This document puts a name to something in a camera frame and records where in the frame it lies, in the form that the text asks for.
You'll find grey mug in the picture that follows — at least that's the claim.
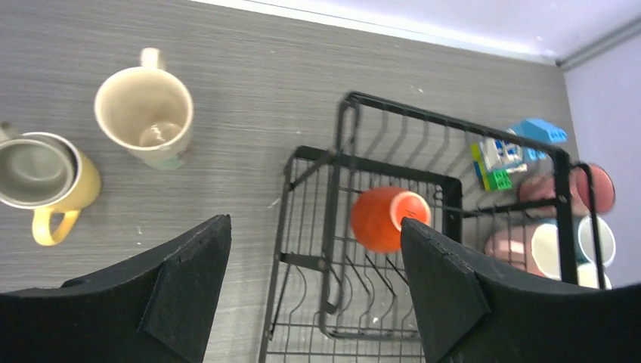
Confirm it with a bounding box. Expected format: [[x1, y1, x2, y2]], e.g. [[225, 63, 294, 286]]
[[1, 122, 77, 208]]

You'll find toy block building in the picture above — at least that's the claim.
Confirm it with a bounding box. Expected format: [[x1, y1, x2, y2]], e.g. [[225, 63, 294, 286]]
[[470, 118, 567, 191]]

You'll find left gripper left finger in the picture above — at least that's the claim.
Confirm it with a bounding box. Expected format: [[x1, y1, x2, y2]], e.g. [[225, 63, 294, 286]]
[[1, 215, 232, 362]]

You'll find black wire dish rack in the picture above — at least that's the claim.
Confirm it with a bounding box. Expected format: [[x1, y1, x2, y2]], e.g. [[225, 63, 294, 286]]
[[259, 92, 627, 362]]

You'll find blue mug front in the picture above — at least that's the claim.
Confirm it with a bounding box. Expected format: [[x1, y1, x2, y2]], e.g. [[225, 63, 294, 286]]
[[574, 216, 616, 267]]

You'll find orange mug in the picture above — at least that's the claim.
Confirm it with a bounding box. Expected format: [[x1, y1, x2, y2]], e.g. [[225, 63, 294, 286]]
[[350, 186, 432, 253]]

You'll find cream floral tall mug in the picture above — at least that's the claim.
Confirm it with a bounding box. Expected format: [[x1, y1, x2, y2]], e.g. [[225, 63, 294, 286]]
[[94, 48, 194, 170]]

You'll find light blue mug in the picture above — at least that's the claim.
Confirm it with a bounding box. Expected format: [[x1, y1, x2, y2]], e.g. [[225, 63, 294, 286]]
[[577, 263, 599, 289]]

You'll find yellow mug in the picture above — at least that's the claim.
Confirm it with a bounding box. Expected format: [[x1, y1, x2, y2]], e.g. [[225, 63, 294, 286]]
[[32, 147, 101, 247]]

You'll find pink round mug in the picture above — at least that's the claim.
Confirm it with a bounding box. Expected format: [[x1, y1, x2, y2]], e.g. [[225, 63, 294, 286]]
[[518, 163, 616, 217]]

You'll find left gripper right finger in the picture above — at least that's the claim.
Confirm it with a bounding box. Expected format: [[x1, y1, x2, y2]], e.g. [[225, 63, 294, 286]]
[[401, 219, 640, 362]]

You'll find pink faceted mug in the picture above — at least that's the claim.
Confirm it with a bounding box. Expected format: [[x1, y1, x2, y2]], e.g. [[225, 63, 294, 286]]
[[484, 223, 561, 280]]

